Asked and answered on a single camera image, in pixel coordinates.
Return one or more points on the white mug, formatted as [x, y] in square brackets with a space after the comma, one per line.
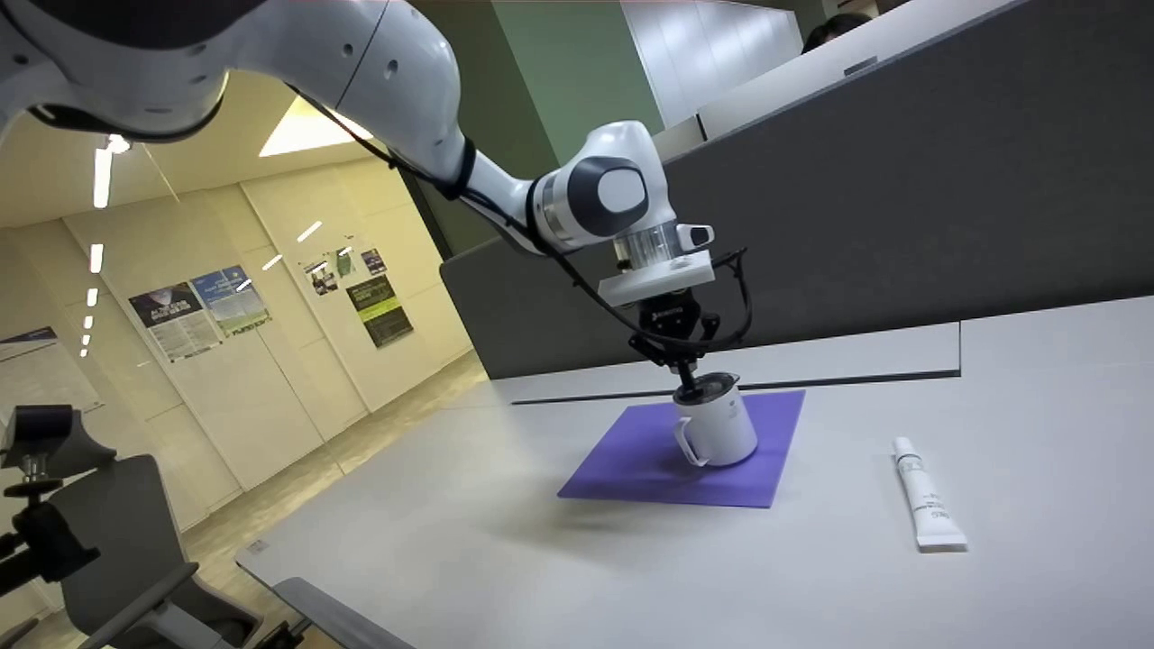
[714, 427]

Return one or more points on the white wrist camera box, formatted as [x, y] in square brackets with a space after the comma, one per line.
[659, 262]

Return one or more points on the blue wall poster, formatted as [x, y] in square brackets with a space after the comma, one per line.
[202, 311]

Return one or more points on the grey desk divider panel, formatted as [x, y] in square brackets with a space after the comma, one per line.
[1002, 168]

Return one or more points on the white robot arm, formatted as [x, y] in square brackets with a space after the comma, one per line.
[157, 69]

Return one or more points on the grey office chair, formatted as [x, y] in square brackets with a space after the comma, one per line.
[104, 532]

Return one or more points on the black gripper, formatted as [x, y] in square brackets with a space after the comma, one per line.
[677, 330]

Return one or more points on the purple square mat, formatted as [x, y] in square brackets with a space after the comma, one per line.
[640, 459]

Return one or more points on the white tube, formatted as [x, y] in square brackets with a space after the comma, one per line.
[933, 520]

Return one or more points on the green black wall poster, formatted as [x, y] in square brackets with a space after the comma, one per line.
[380, 311]

